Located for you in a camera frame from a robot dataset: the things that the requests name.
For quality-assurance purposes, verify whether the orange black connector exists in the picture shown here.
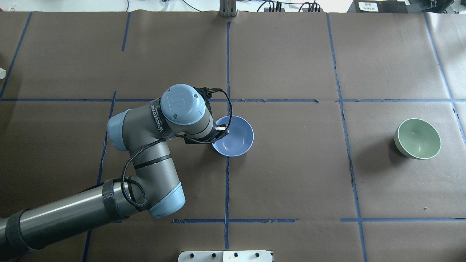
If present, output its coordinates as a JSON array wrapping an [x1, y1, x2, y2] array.
[[257, 0, 285, 13], [298, 1, 322, 13]]

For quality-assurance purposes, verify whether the blue bowl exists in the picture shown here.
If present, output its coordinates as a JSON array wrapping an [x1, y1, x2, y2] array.
[[212, 115, 254, 157]]

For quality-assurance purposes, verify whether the white camera pole with base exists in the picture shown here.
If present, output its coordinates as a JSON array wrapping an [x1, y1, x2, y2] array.
[[178, 250, 274, 262]]

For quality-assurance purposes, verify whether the aluminium frame post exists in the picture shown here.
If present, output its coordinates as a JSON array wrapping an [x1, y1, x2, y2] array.
[[218, 0, 238, 17]]

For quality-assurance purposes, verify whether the orange black connector near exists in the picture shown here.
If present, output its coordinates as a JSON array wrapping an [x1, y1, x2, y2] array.
[[298, 1, 322, 13]]

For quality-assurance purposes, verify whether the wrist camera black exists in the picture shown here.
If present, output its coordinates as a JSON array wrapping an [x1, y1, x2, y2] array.
[[194, 87, 213, 107]]

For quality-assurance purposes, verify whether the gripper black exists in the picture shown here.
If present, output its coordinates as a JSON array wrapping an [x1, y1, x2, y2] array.
[[184, 126, 229, 144]]

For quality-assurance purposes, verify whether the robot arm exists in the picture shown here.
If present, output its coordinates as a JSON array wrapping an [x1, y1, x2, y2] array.
[[1, 84, 232, 261]]

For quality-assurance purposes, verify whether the orange black connector far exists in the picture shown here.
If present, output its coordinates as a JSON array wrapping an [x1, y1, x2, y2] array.
[[257, 0, 285, 13]]

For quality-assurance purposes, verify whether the green bowl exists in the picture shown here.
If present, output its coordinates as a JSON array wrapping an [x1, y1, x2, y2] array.
[[394, 118, 442, 160]]

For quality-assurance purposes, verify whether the black power supply box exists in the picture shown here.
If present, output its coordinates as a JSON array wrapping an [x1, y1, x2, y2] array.
[[347, 0, 408, 13]]

